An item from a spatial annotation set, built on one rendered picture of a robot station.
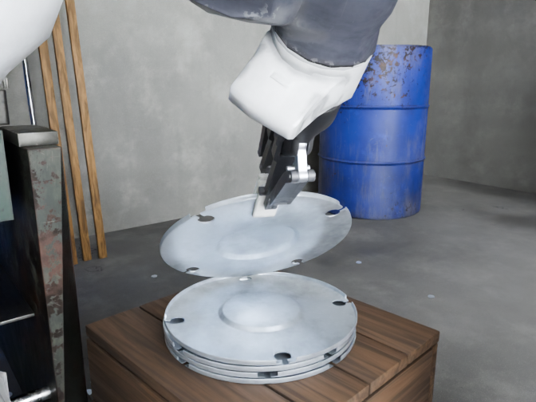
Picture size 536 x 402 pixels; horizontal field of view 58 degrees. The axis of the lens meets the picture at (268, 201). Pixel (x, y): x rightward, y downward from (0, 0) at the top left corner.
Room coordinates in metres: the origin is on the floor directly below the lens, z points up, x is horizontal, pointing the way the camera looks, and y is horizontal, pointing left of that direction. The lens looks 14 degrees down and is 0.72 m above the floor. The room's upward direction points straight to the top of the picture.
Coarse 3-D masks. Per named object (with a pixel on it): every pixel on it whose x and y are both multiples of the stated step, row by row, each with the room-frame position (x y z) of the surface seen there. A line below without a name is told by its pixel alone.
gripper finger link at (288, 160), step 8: (280, 136) 0.49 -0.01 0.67; (280, 144) 0.49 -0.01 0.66; (272, 152) 0.51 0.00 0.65; (280, 160) 0.51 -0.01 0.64; (288, 160) 0.51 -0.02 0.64; (272, 168) 0.53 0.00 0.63; (280, 168) 0.52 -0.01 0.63; (272, 176) 0.53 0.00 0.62; (280, 176) 0.53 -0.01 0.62; (272, 184) 0.54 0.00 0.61; (264, 192) 0.56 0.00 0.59
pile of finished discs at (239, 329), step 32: (192, 288) 0.77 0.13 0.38; (224, 288) 0.77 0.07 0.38; (256, 288) 0.77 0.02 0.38; (288, 288) 0.77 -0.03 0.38; (320, 288) 0.77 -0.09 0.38; (192, 320) 0.65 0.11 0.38; (224, 320) 0.65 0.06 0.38; (256, 320) 0.64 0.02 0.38; (288, 320) 0.64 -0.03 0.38; (320, 320) 0.66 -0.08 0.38; (352, 320) 0.66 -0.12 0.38; (192, 352) 0.57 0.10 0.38; (224, 352) 0.57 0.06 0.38; (256, 352) 0.57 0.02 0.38; (288, 352) 0.57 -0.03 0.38; (320, 352) 0.56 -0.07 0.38
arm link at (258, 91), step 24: (264, 48) 0.41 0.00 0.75; (264, 72) 0.40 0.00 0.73; (288, 72) 0.40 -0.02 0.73; (312, 72) 0.40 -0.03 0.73; (336, 72) 0.40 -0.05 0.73; (360, 72) 0.41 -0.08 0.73; (240, 96) 0.39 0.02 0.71; (264, 96) 0.39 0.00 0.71; (288, 96) 0.39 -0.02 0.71; (312, 96) 0.39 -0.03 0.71; (336, 96) 0.41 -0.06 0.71; (264, 120) 0.39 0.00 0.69; (288, 120) 0.38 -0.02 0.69; (312, 120) 0.40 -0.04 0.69
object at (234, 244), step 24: (192, 216) 0.60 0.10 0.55; (216, 216) 0.61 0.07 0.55; (240, 216) 0.62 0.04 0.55; (288, 216) 0.65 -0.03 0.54; (312, 216) 0.66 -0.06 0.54; (336, 216) 0.67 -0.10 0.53; (168, 240) 0.64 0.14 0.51; (192, 240) 0.65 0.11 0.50; (216, 240) 0.67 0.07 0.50; (240, 240) 0.70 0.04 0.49; (264, 240) 0.71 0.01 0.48; (288, 240) 0.73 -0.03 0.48; (312, 240) 0.73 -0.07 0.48; (336, 240) 0.74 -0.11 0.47; (168, 264) 0.70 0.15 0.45; (192, 264) 0.72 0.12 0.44; (216, 264) 0.74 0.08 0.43; (240, 264) 0.75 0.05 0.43; (264, 264) 0.77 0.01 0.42; (288, 264) 0.79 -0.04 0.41
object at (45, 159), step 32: (0, 128) 0.86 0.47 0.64; (32, 128) 0.82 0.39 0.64; (32, 160) 0.73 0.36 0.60; (32, 192) 0.73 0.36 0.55; (64, 192) 0.76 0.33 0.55; (0, 224) 1.00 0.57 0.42; (32, 224) 0.75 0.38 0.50; (64, 224) 0.76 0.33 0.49; (0, 256) 1.04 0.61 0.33; (32, 256) 0.78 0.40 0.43; (64, 256) 0.75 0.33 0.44; (32, 288) 0.80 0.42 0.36; (64, 288) 0.75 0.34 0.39; (32, 320) 0.83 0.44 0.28; (64, 320) 0.75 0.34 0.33; (32, 352) 0.86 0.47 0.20; (64, 352) 0.74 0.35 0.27; (32, 384) 0.90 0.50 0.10; (64, 384) 0.74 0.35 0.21
